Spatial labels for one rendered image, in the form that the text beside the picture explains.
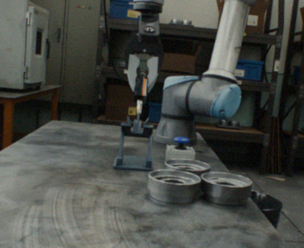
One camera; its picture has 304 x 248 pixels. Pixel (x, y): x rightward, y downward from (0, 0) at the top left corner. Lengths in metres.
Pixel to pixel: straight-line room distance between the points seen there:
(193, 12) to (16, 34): 2.47
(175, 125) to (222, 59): 0.27
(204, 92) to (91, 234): 0.78
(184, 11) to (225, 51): 3.60
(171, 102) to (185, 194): 0.63
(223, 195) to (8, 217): 0.39
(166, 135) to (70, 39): 3.42
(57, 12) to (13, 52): 1.77
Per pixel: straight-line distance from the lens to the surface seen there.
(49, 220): 0.68
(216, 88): 1.29
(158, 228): 0.67
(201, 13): 4.94
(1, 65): 3.07
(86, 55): 4.66
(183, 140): 1.06
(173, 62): 4.32
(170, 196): 0.78
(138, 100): 0.99
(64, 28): 4.72
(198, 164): 0.98
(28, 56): 3.03
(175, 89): 1.36
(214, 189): 0.81
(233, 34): 1.36
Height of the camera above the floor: 1.05
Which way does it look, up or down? 8 degrees down
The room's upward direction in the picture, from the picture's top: 5 degrees clockwise
